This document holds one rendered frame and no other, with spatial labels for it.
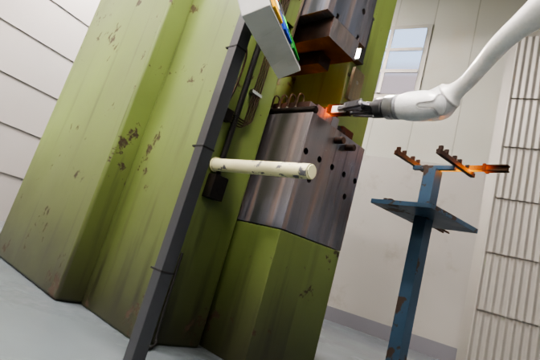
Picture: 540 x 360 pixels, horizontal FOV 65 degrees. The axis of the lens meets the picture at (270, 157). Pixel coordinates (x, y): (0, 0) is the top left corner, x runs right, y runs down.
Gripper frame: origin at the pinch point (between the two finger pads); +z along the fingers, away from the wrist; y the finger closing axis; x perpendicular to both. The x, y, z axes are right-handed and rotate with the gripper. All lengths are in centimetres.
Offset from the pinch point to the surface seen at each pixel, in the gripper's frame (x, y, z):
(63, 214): -70, -55, 85
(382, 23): 70, 40, 19
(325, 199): -36.3, 3.6, -0.9
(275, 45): -5, -54, -15
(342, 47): 28.3, -2.5, 5.3
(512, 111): 112, 241, 12
